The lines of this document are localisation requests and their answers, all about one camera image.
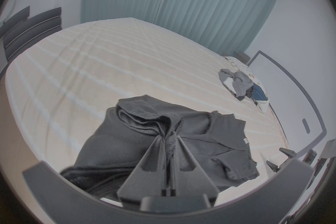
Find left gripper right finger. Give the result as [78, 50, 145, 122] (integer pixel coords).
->
[170, 135, 220, 205]

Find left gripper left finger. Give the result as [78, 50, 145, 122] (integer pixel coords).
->
[117, 136, 169, 205]

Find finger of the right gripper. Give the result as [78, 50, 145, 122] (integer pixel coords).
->
[278, 147, 298, 159]
[266, 160, 281, 173]

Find black T-shirt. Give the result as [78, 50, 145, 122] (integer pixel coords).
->
[60, 94, 260, 198]

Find pile of clothes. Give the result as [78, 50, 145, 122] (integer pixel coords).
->
[218, 68, 271, 113]

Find bed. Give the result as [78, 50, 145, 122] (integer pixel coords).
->
[0, 17, 327, 208]

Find white printed pillow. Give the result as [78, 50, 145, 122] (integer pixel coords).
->
[227, 56, 270, 99]

